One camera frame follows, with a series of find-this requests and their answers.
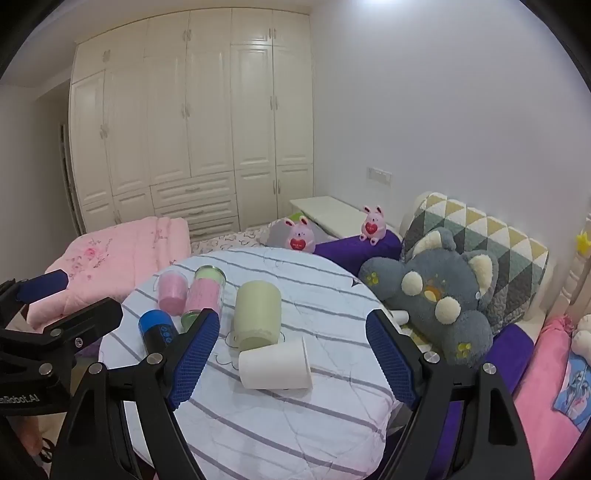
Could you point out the blue and black bottle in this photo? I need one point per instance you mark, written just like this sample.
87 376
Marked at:
156 331

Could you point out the white plush toy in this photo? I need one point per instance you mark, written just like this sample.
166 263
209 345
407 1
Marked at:
582 334

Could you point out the purple pillow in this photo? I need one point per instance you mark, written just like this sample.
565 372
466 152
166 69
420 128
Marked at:
351 251

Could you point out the blue printed cloth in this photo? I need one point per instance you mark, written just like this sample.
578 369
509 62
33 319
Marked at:
577 387

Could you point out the pink floral quilt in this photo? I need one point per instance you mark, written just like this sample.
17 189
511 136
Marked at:
115 254

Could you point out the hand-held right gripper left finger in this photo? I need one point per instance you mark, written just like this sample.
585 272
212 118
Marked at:
196 357

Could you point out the small white tube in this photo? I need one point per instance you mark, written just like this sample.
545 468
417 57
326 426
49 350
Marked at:
400 316

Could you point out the triangle patterned cushion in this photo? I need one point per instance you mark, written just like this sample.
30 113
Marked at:
498 244

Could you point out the pink translucent cup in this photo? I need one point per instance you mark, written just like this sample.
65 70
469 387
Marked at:
171 295

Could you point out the white paper cup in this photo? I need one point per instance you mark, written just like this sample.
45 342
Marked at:
277 367

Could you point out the white bedside table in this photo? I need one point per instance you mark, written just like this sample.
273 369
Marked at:
325 210

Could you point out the pink plush toy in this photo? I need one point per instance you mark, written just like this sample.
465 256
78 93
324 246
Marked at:
299 234
373 226

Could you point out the large green cup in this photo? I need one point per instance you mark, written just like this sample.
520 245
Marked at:
256 314

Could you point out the purple bed sheet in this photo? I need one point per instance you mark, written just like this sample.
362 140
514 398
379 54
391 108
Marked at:
508 350

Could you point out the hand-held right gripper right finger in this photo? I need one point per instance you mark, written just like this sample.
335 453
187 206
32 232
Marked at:
391 362

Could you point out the white headboard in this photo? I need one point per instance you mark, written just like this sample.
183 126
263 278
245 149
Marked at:
570 286

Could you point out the white patterned sheet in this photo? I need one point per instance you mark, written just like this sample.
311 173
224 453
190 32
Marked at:
226 241

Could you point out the cream wardrobe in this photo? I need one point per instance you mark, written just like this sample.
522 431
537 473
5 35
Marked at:
194 115

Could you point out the white wall outlet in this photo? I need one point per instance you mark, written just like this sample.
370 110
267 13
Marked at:
379 174

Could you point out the pink and green cup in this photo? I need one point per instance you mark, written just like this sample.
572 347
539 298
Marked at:
203 295

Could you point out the grey plush cat toy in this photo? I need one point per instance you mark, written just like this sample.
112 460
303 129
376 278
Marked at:
429 295

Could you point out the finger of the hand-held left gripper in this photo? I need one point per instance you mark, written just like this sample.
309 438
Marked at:
44 284
87 318

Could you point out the yellow star ornament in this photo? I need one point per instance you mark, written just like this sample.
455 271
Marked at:
583 243

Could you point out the white striped blanket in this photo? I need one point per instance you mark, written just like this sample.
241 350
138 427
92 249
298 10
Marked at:
300 415

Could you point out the pink pillow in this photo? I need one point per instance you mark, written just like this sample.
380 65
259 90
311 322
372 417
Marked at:
545 406

